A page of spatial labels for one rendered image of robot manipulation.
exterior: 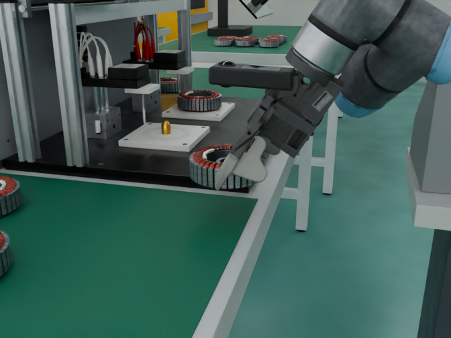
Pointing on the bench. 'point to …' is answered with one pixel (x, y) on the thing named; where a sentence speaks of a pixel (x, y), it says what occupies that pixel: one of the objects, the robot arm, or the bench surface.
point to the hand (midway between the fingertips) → (225, 169)
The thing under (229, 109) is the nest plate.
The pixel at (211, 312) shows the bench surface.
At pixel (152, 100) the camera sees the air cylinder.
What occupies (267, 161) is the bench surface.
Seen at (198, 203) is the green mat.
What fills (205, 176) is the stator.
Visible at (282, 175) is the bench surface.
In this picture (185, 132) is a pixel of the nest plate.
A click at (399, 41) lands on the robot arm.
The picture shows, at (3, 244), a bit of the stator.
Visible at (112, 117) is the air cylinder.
